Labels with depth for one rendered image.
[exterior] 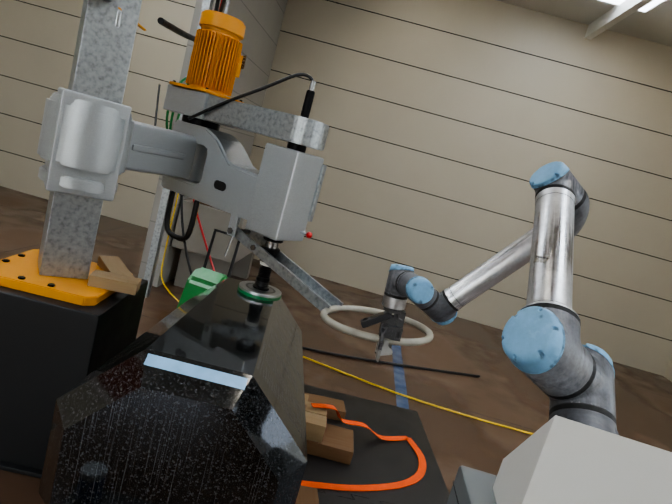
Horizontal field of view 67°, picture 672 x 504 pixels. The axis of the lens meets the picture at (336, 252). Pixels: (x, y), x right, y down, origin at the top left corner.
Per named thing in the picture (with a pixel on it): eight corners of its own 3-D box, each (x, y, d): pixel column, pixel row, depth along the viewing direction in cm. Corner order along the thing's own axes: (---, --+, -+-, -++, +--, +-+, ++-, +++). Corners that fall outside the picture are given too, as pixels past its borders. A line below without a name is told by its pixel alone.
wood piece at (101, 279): (86, 286, 219) (88, 275, 218) (93, 279, 228) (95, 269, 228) (134, 295, 223) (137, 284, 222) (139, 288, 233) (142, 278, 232)
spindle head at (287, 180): (219, 224, 252) (240, 135, 244) (249, 226, 271) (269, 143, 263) (274, 246, 234) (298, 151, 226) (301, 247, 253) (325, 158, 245)
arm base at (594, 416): (608, 480, 126) (607, 442, 132) (642, 455, 111) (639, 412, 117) (529, 458, 130) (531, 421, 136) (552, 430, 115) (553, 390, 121)
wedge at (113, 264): (96, 264, 250) (98, 255, 249) (116, 265, 257) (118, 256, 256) (113, 278, 237) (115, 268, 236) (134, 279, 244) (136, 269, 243)
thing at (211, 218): (161, 286, 488) (181, 199, 474) (206, 262, 616) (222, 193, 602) (223, 304, 486) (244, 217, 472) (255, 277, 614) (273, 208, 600)
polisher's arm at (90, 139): (70, 170, 198) (82, 106, 194) (18, 150, 212) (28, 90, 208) (201, 186, 264) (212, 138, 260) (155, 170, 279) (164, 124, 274)
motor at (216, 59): (169, 83, 266) (185, 4, 259) (212, 98, 292) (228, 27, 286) (205, 92, 252) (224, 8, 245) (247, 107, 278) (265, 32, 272)
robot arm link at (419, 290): (443, 293, 180) (425, 283, 191) (423, 273, 175) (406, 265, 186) (427, 313, 179) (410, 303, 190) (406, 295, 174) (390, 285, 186)
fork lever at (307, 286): (222, 231, 252) (226, 222, 251) (248, 232, 269) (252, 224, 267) (320, 315, 223) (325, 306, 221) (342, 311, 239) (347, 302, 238)
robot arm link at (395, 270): (398, 266, 185) (386, 260, 194) (391, 299, 187) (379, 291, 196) (420, 269, 189) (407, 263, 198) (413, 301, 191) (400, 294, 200)
